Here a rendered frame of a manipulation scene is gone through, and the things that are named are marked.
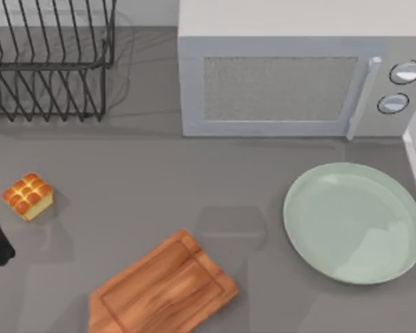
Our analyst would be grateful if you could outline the pale green plate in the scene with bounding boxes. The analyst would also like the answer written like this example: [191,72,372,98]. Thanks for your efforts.
[282,162,416,286]

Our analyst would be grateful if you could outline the black wire dish rack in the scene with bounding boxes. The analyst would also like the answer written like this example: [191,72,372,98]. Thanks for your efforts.
[0,0,118,123]

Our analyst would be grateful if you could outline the small microwave knob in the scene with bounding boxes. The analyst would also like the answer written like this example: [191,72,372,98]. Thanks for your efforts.
[376,92,410,114]

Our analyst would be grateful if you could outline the microwave door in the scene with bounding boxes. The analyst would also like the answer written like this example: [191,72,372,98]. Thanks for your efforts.
[178,35,392,141]

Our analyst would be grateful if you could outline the microwave door handle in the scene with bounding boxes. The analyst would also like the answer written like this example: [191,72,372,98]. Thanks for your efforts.
[345,56,383,142]

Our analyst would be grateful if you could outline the wooden cutting board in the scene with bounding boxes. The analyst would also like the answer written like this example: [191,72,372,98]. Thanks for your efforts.
[87,228,239,333]

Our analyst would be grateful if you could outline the pale microwave oven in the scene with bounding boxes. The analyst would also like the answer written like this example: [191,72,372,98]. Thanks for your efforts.
[177,0,416,141]

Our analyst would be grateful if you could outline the golden bread loaf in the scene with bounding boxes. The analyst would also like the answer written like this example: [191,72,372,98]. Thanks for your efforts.
[1,173,54,223]

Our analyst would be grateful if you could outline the large microwave knob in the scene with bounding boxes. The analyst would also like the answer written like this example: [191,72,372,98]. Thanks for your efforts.
[388,59,416,85]

